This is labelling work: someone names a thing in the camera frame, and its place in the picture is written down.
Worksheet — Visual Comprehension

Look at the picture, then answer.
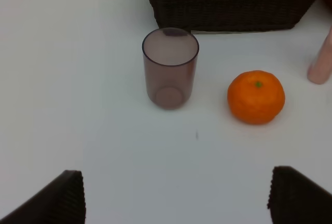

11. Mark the translucent purple plastic cup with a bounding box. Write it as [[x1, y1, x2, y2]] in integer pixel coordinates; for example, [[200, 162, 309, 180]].
[[142, 27, 200, 109]]

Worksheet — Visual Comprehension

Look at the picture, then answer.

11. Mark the pink bottle white cap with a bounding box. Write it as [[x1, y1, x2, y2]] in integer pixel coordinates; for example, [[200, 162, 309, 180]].
[[307, 28, 331, 85]]

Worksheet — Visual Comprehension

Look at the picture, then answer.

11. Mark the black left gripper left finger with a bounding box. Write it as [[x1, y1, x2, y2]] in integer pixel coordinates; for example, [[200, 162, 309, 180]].
[[1, 170, 86, 224]]

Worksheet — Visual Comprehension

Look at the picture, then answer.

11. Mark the orange mandarin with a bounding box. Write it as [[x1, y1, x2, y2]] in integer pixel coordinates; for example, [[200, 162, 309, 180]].
[[227, 70, 285, 125]]

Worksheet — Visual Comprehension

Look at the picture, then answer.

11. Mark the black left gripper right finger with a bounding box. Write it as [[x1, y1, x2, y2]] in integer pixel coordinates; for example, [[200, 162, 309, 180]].
[[267, 166, 331, 223]]

